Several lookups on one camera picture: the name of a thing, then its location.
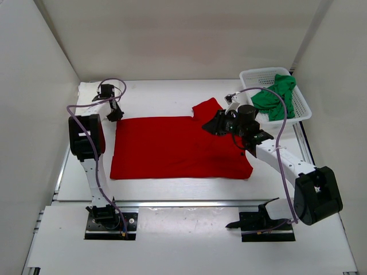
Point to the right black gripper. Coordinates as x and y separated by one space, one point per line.
216 126

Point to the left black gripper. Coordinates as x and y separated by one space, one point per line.
118 115

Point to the white t shirt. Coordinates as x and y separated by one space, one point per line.
87 91

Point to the red t shirt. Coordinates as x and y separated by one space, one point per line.
176 147

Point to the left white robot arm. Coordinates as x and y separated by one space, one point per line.
88 144

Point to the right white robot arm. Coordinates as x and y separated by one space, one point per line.
316 195

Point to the green t shirt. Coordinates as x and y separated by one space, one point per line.
270 104

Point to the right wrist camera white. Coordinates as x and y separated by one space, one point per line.
232 102

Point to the aluminium rail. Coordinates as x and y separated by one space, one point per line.
190 203

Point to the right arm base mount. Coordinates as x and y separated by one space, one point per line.
259 227

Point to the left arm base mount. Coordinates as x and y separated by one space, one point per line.
106 224

